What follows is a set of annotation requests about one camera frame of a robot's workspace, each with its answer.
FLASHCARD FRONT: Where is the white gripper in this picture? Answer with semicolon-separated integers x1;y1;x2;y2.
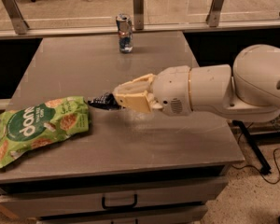
112;66;192;116

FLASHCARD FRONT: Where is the dark blue rxbar wrapper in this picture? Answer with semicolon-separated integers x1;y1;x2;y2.
88;92;121;110

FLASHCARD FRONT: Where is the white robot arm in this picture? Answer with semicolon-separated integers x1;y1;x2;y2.
113;45;280;122

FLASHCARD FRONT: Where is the green rice chip bag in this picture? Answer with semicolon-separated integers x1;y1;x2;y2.
0;96;90;169

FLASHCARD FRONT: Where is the silver blue drink can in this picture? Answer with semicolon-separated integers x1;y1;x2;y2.
116;13;133;53

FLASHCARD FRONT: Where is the grey upper drawer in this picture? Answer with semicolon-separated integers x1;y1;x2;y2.
0;176;228;218

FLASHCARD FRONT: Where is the grey drawer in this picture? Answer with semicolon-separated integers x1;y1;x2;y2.
37;205;207;224
0;176;228;218

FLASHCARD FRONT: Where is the grey lower drawer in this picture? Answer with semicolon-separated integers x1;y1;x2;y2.
37;205;207;224

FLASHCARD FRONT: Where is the black metal stand leg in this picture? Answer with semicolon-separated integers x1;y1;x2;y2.
232;120;271;175

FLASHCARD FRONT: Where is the middle metal glass bracket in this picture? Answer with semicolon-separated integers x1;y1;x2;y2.
133;0;144;30

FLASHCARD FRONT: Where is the metal glass bracket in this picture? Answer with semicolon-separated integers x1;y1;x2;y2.
1;0;29;35
133;0;144;30
206;0;225;27

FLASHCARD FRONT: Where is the right metal glass bracket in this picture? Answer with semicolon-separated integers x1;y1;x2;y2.
206;0;225;27

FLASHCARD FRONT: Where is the black drawer handle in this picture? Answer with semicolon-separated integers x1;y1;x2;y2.
101;194;138;210

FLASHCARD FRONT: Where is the left metal glass bracket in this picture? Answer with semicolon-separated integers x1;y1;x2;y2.
1;0;29;35

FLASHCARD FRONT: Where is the black floor cable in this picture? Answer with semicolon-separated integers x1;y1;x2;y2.
231;131;280;186

